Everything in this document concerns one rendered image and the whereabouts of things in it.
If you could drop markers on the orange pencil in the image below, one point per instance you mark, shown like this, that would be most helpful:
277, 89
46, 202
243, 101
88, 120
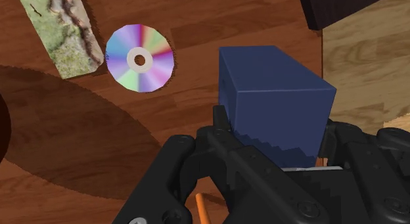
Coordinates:
203, 210

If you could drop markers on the green brown patterned book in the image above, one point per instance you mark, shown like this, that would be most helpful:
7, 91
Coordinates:
61, 34

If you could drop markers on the dark red round object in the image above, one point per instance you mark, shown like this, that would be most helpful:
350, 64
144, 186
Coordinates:
4, 127

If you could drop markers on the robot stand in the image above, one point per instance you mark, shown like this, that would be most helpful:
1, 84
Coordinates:
336, 5

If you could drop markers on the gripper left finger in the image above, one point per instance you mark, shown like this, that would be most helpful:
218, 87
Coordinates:
179, 159

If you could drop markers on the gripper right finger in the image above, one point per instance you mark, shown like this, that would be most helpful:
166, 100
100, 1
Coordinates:
378, 165

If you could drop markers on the rainbow compact disc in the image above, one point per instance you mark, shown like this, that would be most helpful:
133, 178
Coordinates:
157, 45

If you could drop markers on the dark blue box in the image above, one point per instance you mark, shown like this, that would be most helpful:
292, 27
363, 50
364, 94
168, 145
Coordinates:
282, 105

